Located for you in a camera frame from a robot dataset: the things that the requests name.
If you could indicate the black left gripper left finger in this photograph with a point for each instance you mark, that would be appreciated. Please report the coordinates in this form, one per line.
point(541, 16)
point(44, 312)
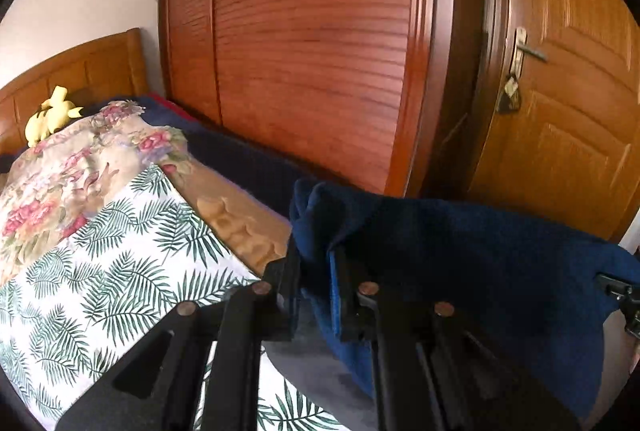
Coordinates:
point(283, 298)

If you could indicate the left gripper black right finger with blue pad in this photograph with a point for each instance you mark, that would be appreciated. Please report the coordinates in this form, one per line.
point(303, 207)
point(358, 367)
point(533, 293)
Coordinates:
point(351, 321)

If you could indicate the navy blue suit jacket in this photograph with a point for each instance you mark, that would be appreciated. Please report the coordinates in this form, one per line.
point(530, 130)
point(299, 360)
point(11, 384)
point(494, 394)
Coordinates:
point(526, 284)

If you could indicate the palm leaf print bedspread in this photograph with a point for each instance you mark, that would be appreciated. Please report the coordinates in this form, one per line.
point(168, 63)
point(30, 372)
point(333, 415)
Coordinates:
point(72, 314)

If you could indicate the wooden room door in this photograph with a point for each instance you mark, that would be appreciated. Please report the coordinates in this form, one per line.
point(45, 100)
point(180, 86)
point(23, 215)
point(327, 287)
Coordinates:
point(571, 153)

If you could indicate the keys hanging on door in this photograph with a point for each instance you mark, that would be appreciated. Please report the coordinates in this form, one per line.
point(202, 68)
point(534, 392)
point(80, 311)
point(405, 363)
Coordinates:
point(509, 100)

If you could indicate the wooden louvered wardrobe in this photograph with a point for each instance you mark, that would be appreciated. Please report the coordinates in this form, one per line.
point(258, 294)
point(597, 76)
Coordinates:
point(364, 90)

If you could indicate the floral quilt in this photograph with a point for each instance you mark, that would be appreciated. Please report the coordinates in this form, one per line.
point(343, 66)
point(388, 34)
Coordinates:
point(255, 235)

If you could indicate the wooden headboard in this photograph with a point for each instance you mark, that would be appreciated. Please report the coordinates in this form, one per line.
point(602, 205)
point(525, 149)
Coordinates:
point(92, 72)

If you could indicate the yellow plush toy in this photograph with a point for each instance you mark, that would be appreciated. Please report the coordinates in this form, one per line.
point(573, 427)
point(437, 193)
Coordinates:
point(54, 114)

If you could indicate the metal door handle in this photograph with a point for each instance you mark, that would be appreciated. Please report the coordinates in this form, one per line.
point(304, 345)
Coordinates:
point(520, 50)

